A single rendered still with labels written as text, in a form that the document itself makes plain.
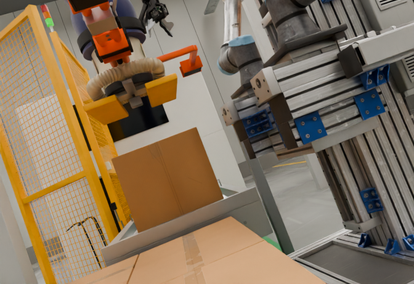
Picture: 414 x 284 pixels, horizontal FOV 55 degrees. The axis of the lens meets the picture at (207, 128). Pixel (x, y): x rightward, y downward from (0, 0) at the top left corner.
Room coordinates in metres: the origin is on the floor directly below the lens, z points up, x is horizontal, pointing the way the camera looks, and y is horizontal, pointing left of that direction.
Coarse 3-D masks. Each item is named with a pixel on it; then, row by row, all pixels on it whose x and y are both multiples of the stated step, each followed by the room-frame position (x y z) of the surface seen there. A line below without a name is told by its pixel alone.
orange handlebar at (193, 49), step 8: (104, 8) 0.81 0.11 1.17; (112, 32) 0.94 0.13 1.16; (96, 40) 0.95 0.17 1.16; (104, 40) 0.97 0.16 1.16; (120, 40) 1.03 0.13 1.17; (184, 48) 1.38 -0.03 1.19; (192, 48) 1.38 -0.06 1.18; (128, 56) 1.20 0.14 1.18; (160, 56) 1.37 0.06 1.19; (168, 56) 1.37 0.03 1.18; (176, 56) 1.38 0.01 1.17; (192, 56) 1.46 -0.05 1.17; (112, 64) 1.20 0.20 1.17; (192, 64) 1.57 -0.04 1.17
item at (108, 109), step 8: (112, 96) 1.15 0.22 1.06; (88, 104) 1.14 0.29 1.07; (96, 104) 1.14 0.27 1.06; (104, 104) 1.14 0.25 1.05; (112, 104) 1.18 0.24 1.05; (120, 104) 1.23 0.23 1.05; (88, 112) 1.16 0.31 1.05; (96, 112) 1.20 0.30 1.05; (104, 112) 1.25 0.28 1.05; (112, 112) 1.29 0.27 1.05; (120, 112) 1.35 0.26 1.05; (104, 120) 1.38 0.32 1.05; (112, 120) 1.43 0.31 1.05
